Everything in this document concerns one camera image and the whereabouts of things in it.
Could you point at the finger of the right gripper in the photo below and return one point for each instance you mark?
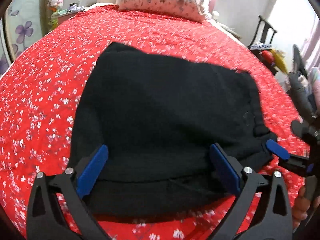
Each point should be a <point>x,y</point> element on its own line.
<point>290,162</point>
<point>301,130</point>

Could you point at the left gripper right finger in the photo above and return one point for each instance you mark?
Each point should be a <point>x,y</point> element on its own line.
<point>272,218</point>

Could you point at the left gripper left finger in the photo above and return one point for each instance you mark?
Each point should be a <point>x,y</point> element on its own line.
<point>45,219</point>

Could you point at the black pants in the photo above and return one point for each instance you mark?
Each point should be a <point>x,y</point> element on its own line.
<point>158,116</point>

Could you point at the person right hand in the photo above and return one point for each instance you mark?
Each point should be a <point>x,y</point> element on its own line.
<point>301,206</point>

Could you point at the yellow toy on chair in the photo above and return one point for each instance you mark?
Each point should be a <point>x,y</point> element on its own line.
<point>279,61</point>

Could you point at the red item on chair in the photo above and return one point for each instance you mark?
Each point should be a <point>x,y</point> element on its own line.
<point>267,56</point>

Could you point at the black wooden chair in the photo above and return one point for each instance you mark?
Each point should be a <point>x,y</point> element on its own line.
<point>260,44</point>

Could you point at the right nightstand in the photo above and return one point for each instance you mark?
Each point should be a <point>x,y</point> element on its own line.
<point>230,30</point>

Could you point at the red floral bedspread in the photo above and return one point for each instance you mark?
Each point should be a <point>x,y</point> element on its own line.
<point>41,89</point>

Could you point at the wardrobe with purple flowers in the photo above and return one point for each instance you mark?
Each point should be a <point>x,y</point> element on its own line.
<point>23,24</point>

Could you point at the left nightstand with clutter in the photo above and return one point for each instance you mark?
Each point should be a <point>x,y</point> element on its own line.
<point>62,15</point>

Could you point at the stuffed toy stack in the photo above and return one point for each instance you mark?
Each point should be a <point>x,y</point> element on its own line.
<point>53,9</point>

